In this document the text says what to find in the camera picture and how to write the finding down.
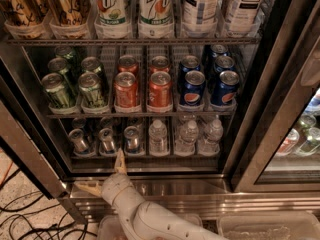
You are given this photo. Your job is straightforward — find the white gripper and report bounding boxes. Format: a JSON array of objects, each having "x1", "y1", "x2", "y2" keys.
[{"x1": 75, "y1": 149, "x2": 134, "y2": 208}]

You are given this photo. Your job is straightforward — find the redbull can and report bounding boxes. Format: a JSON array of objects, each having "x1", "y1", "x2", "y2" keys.
[
  {"x1": 98, "y1": 128, "x2": 116, "y2": 154},
  {"x1": 128, "y1": 117, "x2": 143, "y2": 128},
  {"x1": 68, "y1": 129, "x2": 90, "y2": 154},
  {"x1": 72, "y1": 118, "x2": 86, "y2": 131},
  {"x1": 99, "y1": 117, "x2": 114, "y2": 128},
  {"x1": 124, "y1": 126, "x2": 140, "y2": 153}
]

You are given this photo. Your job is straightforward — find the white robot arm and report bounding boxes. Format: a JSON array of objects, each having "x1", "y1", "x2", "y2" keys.
[{"x1": 76, "y1": 149, "x2": 228, "y2": 240}]

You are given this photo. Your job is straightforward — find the front right green can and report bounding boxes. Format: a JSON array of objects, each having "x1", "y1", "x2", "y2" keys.
[{"x1": 78, "y1": 72, "x2": 106, "y2": 108}]

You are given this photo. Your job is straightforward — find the front left orange can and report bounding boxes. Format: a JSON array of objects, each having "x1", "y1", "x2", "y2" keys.
[{"x1": 114, "y1": 72, "x2": 138, "y2": 108}]

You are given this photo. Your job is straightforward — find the orange can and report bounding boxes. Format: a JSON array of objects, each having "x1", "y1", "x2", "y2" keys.
[
  {"x1": 149, "y1": 71, "x2": 172, "y2": 107},
  {"x1": 118, "y1": 55, "x2": 139, "y2": 75},
  {"x1": 150, "y1": 55, "x2": 170, "y2": 73},
  {"x1": 114, "y1": 72, "x2": 138, "y2": 108}
]

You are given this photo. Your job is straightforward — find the front left green can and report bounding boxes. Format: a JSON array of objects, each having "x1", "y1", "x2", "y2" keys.
[{"x1": 41, "y1": 73, "x2": 75, "y2": 109}]

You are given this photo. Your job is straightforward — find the open left fridge door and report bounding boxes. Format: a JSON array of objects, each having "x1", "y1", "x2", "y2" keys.
[{"x1": 0, "y1": 77, "x2": 87, "y2": 224}]

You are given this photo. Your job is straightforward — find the front right orange can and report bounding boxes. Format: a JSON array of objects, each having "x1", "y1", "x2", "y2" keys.
[{"x1": 149, "y1": 71, "x2": 172, "y2": 107}]

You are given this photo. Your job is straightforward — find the middle right green can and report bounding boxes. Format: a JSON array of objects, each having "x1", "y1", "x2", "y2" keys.
[{"x1": 81, "y1": 56, "x2": 108, "y2": 84}]

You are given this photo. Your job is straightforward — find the rear left orange can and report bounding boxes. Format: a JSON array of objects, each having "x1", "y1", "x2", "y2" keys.
[{"x1": 118, "y1": 55, "x2": 139, "y2": 75}]

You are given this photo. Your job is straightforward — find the front left pepsi can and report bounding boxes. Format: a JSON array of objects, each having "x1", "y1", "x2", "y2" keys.
[{"x1": 179, "y1": 70, "x2": 206, "y2": 106}]

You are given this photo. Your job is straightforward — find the pepsi can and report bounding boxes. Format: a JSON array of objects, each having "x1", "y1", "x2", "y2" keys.
[
  {"x1": 214, "y1": 56, "x2": 235, "y2": 73},
  {"x1": 179, "y1": 70, "x2": 206, "y2": 106},
  {"x1": 210, "y1": 44, "x2": 229, "y2": 58},
  {"x1": 178, "y1": 55, "x2": 201, "y2": 81},
  {"x1": 210, "y1": 70, "x2": 239, "y2": 106}
]

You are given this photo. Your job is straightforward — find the middle left green can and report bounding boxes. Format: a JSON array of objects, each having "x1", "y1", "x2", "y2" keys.
[{"x1": 48, "y1": 57, "x2": 75, "y2": 86}]

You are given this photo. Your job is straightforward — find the rear right orange can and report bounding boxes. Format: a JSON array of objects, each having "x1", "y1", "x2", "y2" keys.
[{"x1": 150, "y1": 55, "x2": 170, "y2": 73}]

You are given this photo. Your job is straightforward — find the rear green can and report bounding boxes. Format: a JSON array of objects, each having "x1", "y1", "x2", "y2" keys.
[{"x1": 55, "y1": 46, "x2": 78, "y2": 64}]

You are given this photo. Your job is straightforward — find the rear left pepsi can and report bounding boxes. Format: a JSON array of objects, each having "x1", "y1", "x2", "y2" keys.
[{"x1": 178, "y1": 55, "x2": 201, "y2": 81}]

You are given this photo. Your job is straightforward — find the front right pepsi can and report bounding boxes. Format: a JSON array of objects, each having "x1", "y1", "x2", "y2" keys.
[{"x1": 210, "y1": 70, "x2": 239, "y2": 106}]

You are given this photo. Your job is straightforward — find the middle right pepsi can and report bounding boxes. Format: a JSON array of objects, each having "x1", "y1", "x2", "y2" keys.
[{"x1": 214, "y1": 56, "x2": 235, "y2": 73}]

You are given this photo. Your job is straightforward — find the rear right pepsi can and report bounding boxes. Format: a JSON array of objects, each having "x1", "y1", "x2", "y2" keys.
[{"x1": 210, "y1": 44, "x2": 229, "y2": 58}]

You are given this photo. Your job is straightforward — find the right gold lacroix can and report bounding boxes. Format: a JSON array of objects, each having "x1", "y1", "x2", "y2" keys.
[{"x1": 48, "y1": 0, "x2": 91, "y2": 27}]

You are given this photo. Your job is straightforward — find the gold lacroix can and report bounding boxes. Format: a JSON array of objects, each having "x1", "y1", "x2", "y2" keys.
[
  {"x1": 0, "y1": 0, "x2": 49, "y2": 27},
  {"x1": 48, "y1": 0, "x2": 91, "y2": 27}
]

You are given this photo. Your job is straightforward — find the red can behind glass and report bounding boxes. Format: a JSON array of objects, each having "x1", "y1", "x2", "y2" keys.
[{"x1": 276, "y1": 129, "x2": 300, "y2": 156}]

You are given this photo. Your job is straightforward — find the left gold lacroix can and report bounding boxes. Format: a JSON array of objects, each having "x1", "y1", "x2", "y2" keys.
[{"x1": 0, "y1": 0, "x2": 49, "y2": 27}]

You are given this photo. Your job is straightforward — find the left clear plastic bin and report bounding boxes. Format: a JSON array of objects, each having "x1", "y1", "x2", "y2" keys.
[{"x1": 97, "y1": 213, "x2": 203, "y2": 240}]

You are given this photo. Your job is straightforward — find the clear plastic bin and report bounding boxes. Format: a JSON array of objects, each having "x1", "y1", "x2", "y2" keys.
[
  {"x1": 217, "y1": 211, "x2": 320, "y2": 240},
  {"x1": 97, "y1": 213, "x2": 203, "y2": 240}
]

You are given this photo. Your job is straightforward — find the left clear water bottle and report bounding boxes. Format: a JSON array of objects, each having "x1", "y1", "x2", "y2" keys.
[{"x1": 149, "y1": 119, "x2": 168, "y2": 156}]

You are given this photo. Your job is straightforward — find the clear water bottle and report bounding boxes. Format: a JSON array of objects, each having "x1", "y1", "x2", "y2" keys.
[
  {"x1": 149, "y1": 119, "x2": 168, "y2": 156},
  {"x1": 175, "y1": 120, "x2": 199, "y2": 156},
  {"x1": 197, "y1": 119, "x2": 224, "y2": 156}
]

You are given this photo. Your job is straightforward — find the middle clear water bottle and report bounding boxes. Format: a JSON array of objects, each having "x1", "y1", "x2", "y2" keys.
[{"x1": 175, "y1": 120, "x2": 199, "y2": 156}]

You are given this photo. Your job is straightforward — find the right clear water bottle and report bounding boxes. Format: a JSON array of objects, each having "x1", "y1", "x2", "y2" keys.
[{"x1": 197, "y1": 119, "x2": 224, "y2": 156}]

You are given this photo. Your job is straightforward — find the left 7up bottle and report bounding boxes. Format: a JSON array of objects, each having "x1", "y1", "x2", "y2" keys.
[{"x1": 96, "y1": 0, "x2": 128, "y2": 26}]

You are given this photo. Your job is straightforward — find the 7up bottle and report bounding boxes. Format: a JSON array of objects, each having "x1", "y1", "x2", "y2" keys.
[
  {"x1": 96, "y1": 0, "x2": 128, "y2": 26},
  {"x1": 139, "y1": 0, "x2": 172, "y2": 26}
]

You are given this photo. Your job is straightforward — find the right 7up bottle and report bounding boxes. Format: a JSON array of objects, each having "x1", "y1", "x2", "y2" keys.
[{"x1": 139, "y1": 0, "x2": 172, "y2": 26}]

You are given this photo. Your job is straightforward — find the right clear plastic bin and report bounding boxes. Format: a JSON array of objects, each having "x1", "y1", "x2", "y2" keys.
[{"x1": 217, "y1": 211, "x2": 320, "y2": 240}]

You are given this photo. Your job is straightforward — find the left tea bottle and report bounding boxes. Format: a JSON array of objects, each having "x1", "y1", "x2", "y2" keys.
[{"x1": 183, "y1": 0, "x2": 218, "y2": 25}]

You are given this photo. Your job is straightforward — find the middle wire fridge shelf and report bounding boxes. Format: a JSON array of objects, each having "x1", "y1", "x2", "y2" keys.
[{"x1": 46, "y1": 111, "x2": 234, "y2": 119}]

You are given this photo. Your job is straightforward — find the wire fridge shelf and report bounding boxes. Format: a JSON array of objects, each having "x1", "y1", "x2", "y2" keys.
[
  {"x1": 6, "y1": 37, "x2": 261, "y2": 46},
  {"x1": 46, "y1": 111, "x2": 234, "y2": 119}
]

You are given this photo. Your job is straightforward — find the orange floor cable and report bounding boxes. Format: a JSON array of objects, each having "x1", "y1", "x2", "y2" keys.
[{"x1": 0, "y1": 149, "x2": 15, "y2": 189}]

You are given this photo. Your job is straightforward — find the black floor cables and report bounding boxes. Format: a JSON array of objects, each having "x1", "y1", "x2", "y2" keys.
[{"x1": 0, "y1": 167, "x2": 98, "y2": 240}]

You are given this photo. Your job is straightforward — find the upper wire fridge shelf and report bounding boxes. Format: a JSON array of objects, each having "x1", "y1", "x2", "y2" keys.
[{"x1": 6, "y1": 37, "x2": 261, "y2": 46}]

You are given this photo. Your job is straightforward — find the steel fridge door frame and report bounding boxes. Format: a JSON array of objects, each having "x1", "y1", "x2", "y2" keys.
[{"x1": 223, "y1": 0, "x2": 320, "y2": 193}]

